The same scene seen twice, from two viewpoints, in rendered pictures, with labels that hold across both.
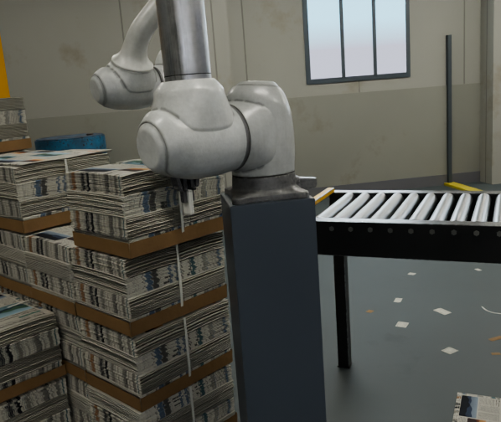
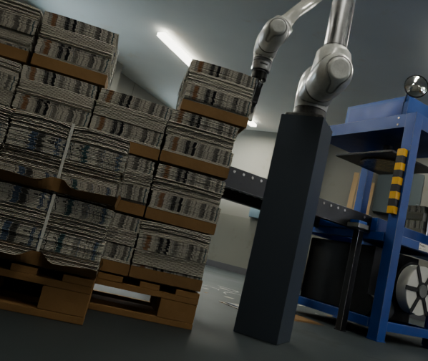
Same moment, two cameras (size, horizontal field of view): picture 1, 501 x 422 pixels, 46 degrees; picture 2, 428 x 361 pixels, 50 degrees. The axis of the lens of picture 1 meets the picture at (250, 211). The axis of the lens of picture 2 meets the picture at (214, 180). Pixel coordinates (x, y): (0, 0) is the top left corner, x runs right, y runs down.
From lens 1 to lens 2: 2.16 m
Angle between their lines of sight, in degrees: 58
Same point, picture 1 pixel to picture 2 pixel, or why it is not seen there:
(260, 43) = not seen: outside the picture
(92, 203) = (220, 86)
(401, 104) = not seen: hidden behind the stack
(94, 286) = (192, 140)
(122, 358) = (204, 195)
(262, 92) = not seen: hidden behind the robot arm
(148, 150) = (340, 69)
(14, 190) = (109, 49)
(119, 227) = (244, 106)
